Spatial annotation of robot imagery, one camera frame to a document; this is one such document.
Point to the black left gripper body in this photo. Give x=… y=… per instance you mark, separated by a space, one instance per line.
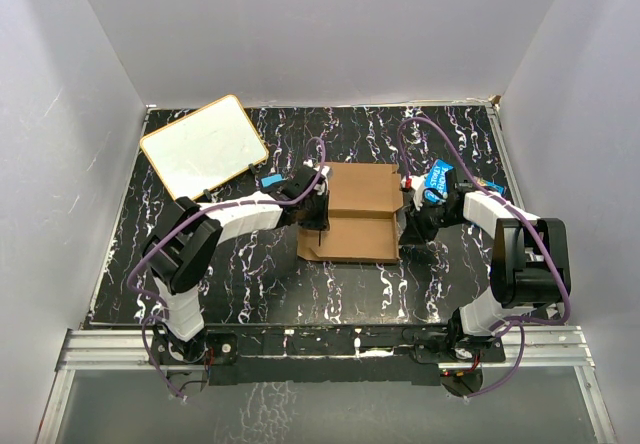
x=314 y=212

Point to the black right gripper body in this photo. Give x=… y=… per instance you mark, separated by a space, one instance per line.
x=432 y=217

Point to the brown cardboard paper box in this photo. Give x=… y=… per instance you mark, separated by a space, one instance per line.
x=364 y=199

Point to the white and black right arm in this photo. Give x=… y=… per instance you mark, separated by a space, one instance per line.
x=529 y=269

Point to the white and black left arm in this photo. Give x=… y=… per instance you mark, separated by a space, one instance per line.
x=180 y=250

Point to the blue treehouse book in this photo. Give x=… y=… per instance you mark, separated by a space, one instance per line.
x=436 y=187

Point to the small blue eraser block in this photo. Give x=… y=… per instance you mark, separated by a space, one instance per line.
x=270 y=180

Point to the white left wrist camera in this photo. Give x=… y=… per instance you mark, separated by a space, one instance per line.
x=319 y=178

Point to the white board with wooden frame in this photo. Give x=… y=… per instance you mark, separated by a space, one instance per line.
x=204 y=149

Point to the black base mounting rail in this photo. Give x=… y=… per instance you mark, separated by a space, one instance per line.
x=420 y=354

